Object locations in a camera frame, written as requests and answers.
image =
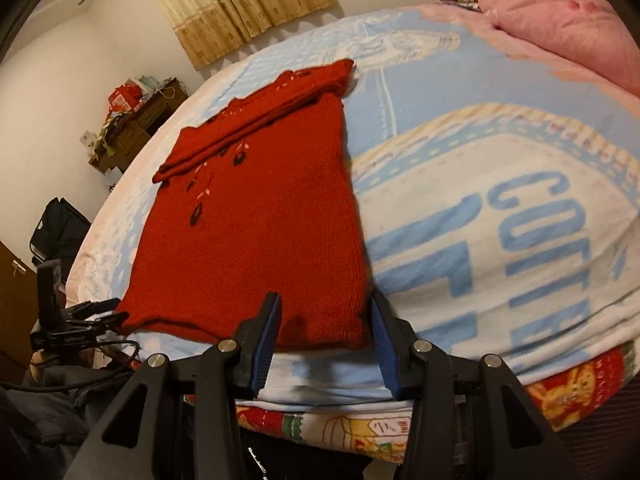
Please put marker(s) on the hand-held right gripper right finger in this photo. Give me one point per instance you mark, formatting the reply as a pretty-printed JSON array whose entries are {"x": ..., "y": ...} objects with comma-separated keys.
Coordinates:
[{"x": 389, "y": 360}]

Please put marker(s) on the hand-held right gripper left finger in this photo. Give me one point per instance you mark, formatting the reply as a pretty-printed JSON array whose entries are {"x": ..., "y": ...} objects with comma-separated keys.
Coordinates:
[{"x": 262, "y": 357}]

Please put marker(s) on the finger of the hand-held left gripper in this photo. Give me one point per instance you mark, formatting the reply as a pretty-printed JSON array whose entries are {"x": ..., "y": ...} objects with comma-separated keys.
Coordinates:
[
  {"x": 112, "y": 322},
  {"x": 97, "y": 307}
]

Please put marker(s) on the red embroidered sweater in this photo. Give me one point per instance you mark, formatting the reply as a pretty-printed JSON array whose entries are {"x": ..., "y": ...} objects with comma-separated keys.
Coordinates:
[{"x": 250, "y": 240}]

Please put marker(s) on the brown wooden door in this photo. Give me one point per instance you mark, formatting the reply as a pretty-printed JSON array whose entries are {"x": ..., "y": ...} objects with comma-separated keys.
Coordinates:
[{"x": 15, "y": 310}]

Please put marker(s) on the black folding chair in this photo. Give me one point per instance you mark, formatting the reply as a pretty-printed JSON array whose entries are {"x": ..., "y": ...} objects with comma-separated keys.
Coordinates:
[{"x": 57, "y": 230}]

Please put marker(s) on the person's dark grey clothing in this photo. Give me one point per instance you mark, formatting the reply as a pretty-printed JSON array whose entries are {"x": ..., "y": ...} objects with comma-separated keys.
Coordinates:
[{"x": 45, "y": 425}]

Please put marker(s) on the green striped cloth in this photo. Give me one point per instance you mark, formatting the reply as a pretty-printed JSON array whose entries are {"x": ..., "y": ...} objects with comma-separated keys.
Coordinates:
[{"x": 111, "y": 135}]

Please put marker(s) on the dark wooden desk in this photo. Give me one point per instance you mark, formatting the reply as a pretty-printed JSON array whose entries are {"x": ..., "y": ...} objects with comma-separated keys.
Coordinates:
[{"x": 150, "y": 115}]

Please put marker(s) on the red gift bag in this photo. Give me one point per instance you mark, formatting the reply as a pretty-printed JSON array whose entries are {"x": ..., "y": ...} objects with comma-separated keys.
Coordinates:
[{"x": 122, "y": 97}]

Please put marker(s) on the pale teal box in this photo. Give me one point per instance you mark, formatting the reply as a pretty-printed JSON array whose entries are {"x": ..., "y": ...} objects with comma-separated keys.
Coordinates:
[{"x": 149, "y": 86}]

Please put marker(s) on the bed with polka-dot sheet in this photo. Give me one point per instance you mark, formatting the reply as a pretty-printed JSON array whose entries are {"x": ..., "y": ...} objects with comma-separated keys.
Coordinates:
[{"x": 450, "y": 110}]

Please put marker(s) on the wide beige patterned curtain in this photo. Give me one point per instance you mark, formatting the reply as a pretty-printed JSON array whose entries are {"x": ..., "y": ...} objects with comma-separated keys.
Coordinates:
[{"x": 235, "y": 5}]

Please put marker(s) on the pink pillow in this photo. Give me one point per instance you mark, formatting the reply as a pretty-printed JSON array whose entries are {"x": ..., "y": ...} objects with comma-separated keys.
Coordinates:
[{"x": 560, "y": 25}]

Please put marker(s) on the white wall card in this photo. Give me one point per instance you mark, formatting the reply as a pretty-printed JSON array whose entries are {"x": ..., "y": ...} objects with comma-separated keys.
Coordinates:
[{"x": 89, "y": 139}]

